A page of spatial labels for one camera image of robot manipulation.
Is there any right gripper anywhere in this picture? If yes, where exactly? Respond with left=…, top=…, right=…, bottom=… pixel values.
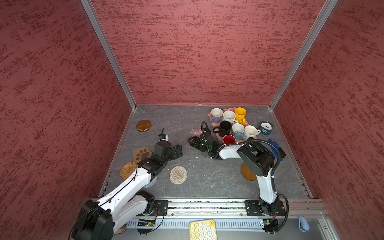
left=188, top=135, right=212, bottom=152

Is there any pink flower coaster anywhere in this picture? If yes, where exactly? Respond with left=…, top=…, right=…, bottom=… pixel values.
left=190, top=127, right=202, bottom=138

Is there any beige woven round coaster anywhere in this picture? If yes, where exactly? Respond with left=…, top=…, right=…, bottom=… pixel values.
left=170, top=166, right=188, bottom=185

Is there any paw print cork coaster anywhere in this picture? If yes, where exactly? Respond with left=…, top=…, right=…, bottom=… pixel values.
left=133, top=147, right=152, bottom=163

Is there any dark glossy brown coaster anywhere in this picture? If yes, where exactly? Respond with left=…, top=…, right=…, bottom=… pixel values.
left=136, top=120, right=152, bottom=133

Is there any brown wooden round coaster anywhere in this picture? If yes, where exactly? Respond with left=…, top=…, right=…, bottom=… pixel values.
left=241, top=163, right=257, bottom=181

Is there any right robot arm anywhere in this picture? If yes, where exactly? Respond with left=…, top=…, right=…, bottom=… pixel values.
left=188, top=131, right=287, bottom=217

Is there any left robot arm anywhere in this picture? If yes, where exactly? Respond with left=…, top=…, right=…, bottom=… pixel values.
left=68, top=140, right=183, bottom=240

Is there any grey round coaster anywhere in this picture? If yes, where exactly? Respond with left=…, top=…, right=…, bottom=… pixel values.
left=144, top=177, right=157, bottom=188

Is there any red inside white mug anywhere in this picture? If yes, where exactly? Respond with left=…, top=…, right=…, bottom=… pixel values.
left=223, top=135, right=237, bottom=145

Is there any black mug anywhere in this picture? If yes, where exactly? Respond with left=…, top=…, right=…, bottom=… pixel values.
left=213, top=121, right=232, bottom=138

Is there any purple mug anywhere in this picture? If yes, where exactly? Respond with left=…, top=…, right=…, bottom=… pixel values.
left=210, top=108, right=223, bottom=124

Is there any blue mug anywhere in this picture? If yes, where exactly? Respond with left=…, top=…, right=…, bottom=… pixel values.
left=232, top=123, right=246, bottom=141

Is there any white mug back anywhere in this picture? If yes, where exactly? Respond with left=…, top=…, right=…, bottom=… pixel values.
left=223, top=110, right=238, bottom=125

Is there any yellow mug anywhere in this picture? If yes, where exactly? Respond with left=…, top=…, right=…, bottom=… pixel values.
left=235, top=108, right=247, bottom=125

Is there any white mug right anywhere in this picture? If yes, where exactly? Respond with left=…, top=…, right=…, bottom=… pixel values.
left=244, top=125, right=261, bottom=140

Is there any blue stapler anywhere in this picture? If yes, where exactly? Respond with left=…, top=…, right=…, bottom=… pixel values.
left=268, top=139, right=286, bottom=160

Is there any yellow keypad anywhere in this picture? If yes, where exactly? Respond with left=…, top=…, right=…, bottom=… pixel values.
left=189, top=220, right=218, bottom=240

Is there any light blue mouse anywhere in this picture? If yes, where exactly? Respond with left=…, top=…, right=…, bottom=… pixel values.
left=299, top=216, right=310, bottom=233

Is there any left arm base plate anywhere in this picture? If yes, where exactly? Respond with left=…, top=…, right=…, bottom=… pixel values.
left=142, top=200, right=169, bottom=216

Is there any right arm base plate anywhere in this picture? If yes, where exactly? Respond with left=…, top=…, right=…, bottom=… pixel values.
left=245, top=200, right=287, bottom=217

